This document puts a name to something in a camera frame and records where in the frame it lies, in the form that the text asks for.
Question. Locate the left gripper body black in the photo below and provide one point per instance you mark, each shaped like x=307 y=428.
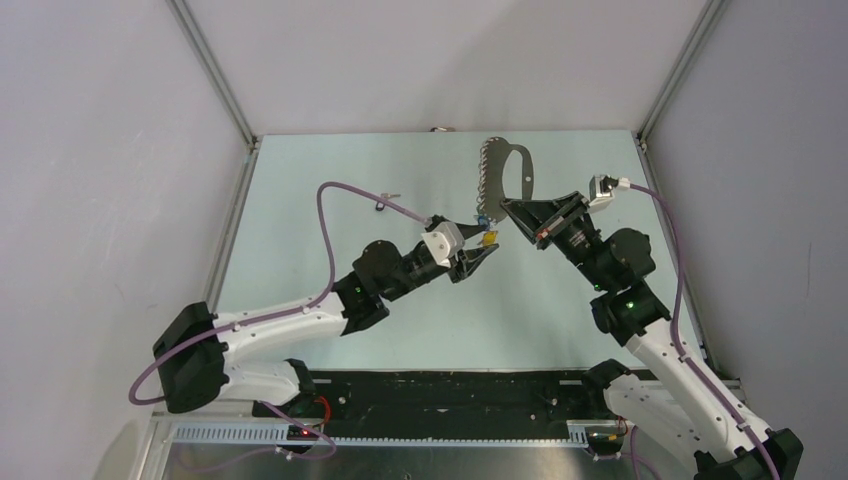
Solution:
x=416 y=274

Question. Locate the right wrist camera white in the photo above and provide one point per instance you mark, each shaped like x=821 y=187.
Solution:
x=602 y=191

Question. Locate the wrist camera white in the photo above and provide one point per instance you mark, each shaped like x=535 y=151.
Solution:
x=602 y=191
x=443 y=242

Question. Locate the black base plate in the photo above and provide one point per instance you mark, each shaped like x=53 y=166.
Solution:
x=437 y=404

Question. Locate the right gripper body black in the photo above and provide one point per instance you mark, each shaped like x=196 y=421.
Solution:
x=579 y=243

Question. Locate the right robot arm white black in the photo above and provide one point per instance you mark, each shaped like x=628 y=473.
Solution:
x=696 y=418

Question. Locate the left controller board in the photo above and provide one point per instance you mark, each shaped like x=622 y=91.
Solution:
x=299 y=434

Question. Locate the right controller board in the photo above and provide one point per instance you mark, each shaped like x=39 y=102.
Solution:
x=605 y=437

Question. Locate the aluminium frame post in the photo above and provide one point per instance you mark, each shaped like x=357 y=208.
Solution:
x=201 y=48
x=706 y=22

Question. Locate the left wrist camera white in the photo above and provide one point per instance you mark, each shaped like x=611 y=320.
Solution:
x=443 y=242

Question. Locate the left aluminium frame post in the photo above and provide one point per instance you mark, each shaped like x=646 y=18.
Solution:
x=201 y=48

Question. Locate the right aluminium frame post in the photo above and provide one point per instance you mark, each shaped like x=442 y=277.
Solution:
x=706 y=22

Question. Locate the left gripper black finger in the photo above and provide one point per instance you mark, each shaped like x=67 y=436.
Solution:
x=466 y=262
x=469 y=231

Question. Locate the yellow key tag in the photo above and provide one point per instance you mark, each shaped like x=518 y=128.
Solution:
x=489 y=238

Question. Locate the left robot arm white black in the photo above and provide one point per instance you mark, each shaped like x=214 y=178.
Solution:
x=202 y=357

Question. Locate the controller board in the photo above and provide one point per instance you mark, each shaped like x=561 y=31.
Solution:
x=299 y=434
x=605 y=437

